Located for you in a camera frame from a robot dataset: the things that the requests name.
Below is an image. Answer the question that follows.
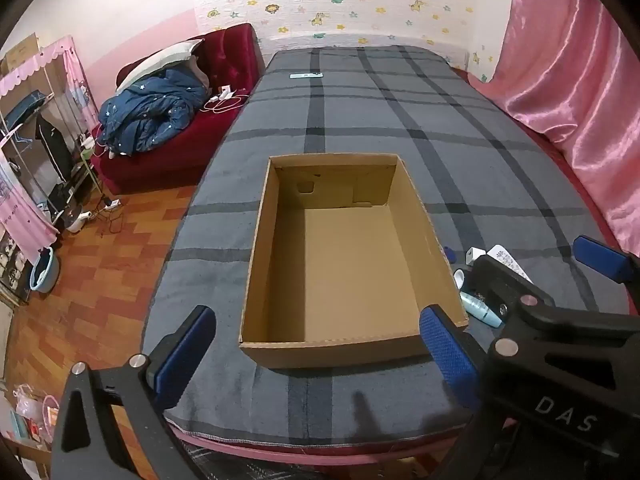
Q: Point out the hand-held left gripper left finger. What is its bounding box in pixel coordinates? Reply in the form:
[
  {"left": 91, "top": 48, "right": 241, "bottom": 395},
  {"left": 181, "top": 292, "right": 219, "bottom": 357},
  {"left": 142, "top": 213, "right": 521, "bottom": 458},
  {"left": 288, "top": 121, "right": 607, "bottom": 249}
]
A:
[{"left": 50, "top": 305, "right": 217, "bottom": 480}]

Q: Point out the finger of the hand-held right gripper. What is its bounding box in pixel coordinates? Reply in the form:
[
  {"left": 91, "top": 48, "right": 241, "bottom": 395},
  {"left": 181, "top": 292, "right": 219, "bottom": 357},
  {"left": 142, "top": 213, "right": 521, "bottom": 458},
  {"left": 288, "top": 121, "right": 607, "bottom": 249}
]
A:
[
  {"left": 572, "top": 235, "right": 640, "bottom": 286},
  {"left": 472, "top": 254, "right": 640, "bottom": 346}
]

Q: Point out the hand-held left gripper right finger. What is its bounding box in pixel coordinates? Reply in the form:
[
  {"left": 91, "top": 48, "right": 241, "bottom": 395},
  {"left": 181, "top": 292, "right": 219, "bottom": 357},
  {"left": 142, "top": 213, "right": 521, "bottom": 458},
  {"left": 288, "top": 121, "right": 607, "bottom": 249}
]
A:
[{"left": 419, "top": 304, "right": 531, "bottom": 480}]

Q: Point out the white remote control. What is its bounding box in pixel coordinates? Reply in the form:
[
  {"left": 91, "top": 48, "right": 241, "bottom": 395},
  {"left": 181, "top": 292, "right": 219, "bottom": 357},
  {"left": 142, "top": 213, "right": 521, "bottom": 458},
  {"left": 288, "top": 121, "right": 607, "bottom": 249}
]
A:
[{"left": 487, "top": 245, "right": 533, "bottom": 283}]

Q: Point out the teal and white bottle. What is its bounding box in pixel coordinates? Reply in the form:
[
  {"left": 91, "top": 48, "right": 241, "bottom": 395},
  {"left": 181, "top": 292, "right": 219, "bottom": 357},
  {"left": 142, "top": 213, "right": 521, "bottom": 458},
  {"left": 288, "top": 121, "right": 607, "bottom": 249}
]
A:
[{"left": 459, "top": 291, "right": 503, "bottom": 328}]

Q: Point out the cardboard box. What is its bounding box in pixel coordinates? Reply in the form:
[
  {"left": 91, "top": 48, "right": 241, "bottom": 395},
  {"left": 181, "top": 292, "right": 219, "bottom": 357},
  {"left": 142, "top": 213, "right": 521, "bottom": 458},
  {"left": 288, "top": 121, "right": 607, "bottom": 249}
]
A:
[{"left": 239, "top": 154, "right": 470, "bottom": 370}]

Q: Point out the blue plastic basin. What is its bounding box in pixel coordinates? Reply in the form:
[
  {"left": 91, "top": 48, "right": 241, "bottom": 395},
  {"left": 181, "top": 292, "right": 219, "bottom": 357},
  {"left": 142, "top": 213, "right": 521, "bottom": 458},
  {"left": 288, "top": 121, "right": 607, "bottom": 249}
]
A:
[{"left": 29, "top": 246, "right": 63, "bottom": 295}]

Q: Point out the pink plastic bag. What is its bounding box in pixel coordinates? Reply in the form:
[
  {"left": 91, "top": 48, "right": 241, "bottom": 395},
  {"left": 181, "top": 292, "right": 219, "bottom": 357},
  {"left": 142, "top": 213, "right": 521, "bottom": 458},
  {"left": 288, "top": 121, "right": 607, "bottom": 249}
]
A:
[{"left": 12, "top": 384, "right": 60, "bottom": 441}]

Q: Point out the red velvet sofa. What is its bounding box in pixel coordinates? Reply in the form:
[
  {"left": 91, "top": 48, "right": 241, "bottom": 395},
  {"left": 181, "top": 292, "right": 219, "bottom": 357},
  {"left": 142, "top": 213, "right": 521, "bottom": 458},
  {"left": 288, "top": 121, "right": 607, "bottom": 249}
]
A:
[{"left": 90, "top": 23, "right": 266, "bottom": 196}]

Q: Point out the dark shoe rack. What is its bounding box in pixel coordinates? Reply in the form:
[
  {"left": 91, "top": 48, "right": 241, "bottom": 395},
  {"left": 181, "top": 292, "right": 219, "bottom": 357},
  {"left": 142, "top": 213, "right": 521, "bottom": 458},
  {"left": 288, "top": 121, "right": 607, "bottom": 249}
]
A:
[{"left": 0, "top": 232, "right": 33, "bottom": 306}]

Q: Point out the pink fabric wardrobe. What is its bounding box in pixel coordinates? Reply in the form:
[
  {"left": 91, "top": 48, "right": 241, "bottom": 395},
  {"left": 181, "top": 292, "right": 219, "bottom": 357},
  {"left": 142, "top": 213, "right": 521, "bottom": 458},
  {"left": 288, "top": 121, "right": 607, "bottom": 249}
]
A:
[{"left": 0, "top": 35, "right": 101, "bottom": 267}]

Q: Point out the pink satin curtain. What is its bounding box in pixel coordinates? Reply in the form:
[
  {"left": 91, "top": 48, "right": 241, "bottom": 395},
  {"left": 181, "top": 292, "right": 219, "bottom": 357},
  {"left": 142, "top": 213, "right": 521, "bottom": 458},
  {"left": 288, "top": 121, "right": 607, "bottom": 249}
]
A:
[{"left": 452, "top": 0, "right": 640, "bottom": 261}]

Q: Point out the grey plaid blanket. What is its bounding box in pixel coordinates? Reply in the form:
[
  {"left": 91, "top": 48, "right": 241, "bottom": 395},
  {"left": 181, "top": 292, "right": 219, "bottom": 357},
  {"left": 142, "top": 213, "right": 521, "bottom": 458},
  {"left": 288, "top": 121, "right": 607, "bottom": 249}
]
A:
[{"left": 141, "top": 45, "right": 636, "bottom": 448}]

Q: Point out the green metal side table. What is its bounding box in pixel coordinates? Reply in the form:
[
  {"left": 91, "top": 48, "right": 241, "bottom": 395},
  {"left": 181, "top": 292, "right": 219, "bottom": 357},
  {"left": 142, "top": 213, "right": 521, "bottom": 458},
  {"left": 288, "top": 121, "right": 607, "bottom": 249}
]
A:
[{"left": 75, "top": 145, "right": 108, "bottom": 196}]

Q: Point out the black hanging jacket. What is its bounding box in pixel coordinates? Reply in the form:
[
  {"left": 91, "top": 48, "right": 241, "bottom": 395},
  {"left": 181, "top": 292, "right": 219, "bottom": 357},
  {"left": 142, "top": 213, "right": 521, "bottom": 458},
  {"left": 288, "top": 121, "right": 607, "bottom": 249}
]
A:
[{"left": 35, "top": 112, "right": 76, "bottom": 183}]

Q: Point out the dark blue starry quilt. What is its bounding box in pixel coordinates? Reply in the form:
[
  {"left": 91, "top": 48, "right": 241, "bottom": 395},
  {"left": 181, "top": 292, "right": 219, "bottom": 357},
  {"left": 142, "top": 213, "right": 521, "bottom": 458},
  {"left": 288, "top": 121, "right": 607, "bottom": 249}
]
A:
[{"left": 96, "top": 67, "right": 210, "bottom": 157}]

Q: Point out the dark blue bag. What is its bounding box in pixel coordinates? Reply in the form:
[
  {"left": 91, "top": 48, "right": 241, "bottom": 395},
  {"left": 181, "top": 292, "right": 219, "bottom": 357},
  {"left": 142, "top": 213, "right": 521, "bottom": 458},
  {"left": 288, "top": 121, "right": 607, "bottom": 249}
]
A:
[{"left": 5, "top": 91, "right": 43, "bottom": 126}]

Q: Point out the white pillow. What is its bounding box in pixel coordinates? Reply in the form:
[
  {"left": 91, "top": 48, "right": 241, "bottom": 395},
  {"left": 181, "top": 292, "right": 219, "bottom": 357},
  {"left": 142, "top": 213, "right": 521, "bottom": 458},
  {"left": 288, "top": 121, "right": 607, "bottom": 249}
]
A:
[{"left": 116, "top": 39, "right": 205, "bottom": 93}]

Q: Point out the brown storage carton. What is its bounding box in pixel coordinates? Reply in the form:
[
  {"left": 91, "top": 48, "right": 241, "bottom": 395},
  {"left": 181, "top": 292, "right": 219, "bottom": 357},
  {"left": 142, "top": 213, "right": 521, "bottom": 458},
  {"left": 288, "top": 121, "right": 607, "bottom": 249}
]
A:
[{"left": 0, "top": 32, "right": 41, "bottom": 78}]

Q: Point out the white charging cable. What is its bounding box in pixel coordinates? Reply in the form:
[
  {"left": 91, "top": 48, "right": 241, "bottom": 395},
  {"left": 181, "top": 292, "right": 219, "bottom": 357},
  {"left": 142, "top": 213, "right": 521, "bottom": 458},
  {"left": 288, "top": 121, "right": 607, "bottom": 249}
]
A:
[{"left": 202, "top": 92, "right": 249, "bottom": 113}]

